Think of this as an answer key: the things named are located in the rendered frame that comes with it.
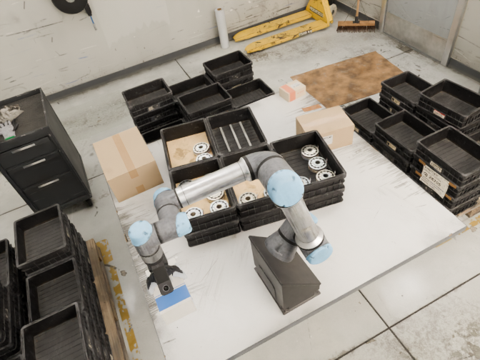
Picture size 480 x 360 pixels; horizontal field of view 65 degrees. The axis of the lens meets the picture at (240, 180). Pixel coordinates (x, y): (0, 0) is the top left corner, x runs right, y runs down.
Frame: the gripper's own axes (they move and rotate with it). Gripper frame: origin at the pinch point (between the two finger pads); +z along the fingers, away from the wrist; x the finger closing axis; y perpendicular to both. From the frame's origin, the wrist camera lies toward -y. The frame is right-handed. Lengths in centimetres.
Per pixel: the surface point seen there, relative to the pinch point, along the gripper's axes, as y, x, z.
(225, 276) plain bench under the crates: 18, -25, 41
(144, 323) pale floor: 55, 31, 111
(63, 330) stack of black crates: 45, 63, 62
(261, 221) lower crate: 36, -55, 37
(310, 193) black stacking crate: 31, -83, 26
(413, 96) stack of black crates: 111, -239, 72
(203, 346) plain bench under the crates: -8.3, -2.1, 41.3
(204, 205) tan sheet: 55, -31, 28
